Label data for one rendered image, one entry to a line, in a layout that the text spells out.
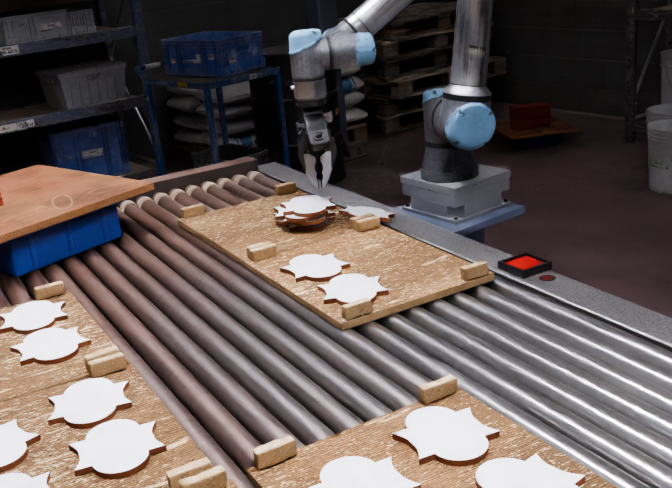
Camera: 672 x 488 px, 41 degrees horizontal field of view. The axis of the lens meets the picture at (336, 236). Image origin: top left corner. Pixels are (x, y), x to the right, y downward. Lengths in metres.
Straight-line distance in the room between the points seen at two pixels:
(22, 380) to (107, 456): 0.34
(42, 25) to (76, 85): 0.43
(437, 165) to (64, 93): 4.02
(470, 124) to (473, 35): 0.20
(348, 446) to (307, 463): 0.06
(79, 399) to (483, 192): 1.23
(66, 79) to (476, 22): 4.18
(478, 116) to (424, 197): 0.31
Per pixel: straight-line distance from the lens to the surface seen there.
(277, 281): 1.81
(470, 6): 2.12
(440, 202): 2.28
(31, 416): 1.48
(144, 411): 1.41
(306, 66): 2.03
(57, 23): 5.95
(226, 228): 2.18
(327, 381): 1.46
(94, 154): 6.15
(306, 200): 2.14
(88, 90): 6.08
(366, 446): 1.24
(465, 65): 2.13
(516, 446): 1.23
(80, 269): 2.11
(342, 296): 1.68
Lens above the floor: 1.60
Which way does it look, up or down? 19 degrees down
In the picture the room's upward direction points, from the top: 5 degrees counter-clockwise
